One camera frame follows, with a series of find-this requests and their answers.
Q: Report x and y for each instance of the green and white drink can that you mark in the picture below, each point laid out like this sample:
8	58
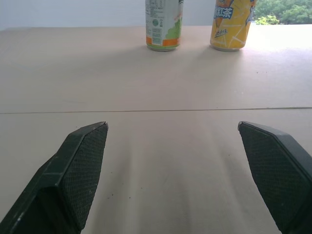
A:
163	24

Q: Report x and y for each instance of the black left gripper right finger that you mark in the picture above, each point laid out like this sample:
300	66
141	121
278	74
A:
275	170

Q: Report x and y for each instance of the green trees outside window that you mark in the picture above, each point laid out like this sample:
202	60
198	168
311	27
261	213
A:
284	11

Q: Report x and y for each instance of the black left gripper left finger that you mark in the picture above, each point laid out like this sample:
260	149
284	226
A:
73	175

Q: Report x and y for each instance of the yellow iced tea can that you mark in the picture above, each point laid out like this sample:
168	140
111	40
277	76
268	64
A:
231	24

